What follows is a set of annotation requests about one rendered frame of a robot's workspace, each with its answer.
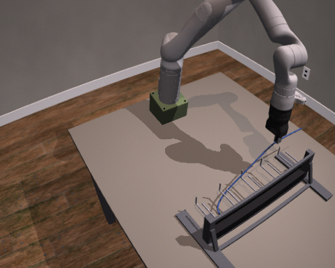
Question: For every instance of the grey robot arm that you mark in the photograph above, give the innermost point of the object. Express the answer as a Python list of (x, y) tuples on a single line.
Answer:
[(291, 55)]

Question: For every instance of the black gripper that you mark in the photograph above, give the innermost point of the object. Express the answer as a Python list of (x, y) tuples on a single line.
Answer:
[(280, 112)]

